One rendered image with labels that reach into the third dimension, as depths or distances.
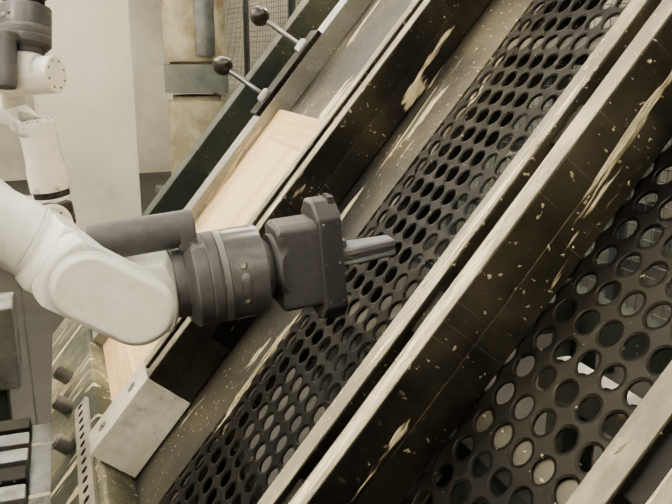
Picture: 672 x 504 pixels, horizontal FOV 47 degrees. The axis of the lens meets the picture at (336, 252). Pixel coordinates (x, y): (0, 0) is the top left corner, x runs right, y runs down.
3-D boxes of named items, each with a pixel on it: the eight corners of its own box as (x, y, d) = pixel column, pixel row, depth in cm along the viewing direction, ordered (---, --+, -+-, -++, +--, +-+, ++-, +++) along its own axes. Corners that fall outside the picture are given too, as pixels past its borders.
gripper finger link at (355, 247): (398, 248, 78) (340, 259, 76) (385, 241, 81) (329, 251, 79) (397, 233, 78) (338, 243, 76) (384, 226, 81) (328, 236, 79)
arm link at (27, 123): (48, 54, 138) (64, 129, 142) (4, 58, 140) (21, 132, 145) (26, 58, 132) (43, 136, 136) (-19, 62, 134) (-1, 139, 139)
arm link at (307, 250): (356, 328, 75) (235, 354, 72) (324, 299, 84) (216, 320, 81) (345, 201, 72) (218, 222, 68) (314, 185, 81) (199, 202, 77)
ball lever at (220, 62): (265, 109, 152) (211, 70, 153) (276, 94, 152) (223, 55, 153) (261, 104, 148) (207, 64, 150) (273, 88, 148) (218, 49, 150)
